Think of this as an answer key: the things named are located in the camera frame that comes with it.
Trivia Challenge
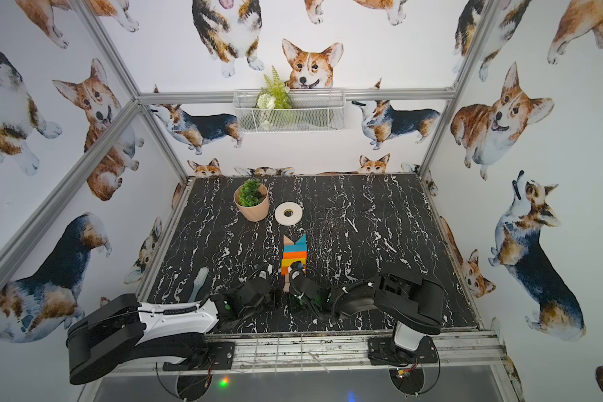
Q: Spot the orange rectangular block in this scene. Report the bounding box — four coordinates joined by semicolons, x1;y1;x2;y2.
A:
280;266;307;276
282;251;308;261

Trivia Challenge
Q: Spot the blue rectangular block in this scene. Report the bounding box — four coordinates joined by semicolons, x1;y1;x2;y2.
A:
284;244;308;254

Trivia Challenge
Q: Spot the teal triangle block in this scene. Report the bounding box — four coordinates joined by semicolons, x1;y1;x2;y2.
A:
296;234;307;246

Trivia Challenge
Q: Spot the natural wood triangle block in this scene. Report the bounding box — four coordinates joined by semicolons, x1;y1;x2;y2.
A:
283;236;296;246

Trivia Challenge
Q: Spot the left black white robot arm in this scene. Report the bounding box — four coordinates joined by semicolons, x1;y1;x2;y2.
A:
66;263;274;385

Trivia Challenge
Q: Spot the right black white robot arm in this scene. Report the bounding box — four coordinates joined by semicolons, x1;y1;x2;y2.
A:
287;261;445;353

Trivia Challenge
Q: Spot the teal plastic spatula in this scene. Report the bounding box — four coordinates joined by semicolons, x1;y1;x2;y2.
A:
189;267;209;303

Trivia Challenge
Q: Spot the white tape roll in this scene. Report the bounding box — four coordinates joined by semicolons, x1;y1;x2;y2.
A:
275;202;303;226

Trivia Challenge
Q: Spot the terracotta pot with green plant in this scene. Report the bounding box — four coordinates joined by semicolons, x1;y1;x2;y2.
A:
234;179;270;222

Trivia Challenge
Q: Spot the green fern with white flower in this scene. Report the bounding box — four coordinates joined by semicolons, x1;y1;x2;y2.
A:
256;67;293;131

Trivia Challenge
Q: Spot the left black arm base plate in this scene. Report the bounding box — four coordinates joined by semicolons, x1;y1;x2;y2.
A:
162;342;236;372

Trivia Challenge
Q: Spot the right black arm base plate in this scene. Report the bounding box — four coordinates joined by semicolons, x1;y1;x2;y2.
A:
367;337;440;368

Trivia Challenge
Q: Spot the white wire wall basket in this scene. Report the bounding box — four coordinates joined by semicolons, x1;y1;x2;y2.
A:
233;89;346;133

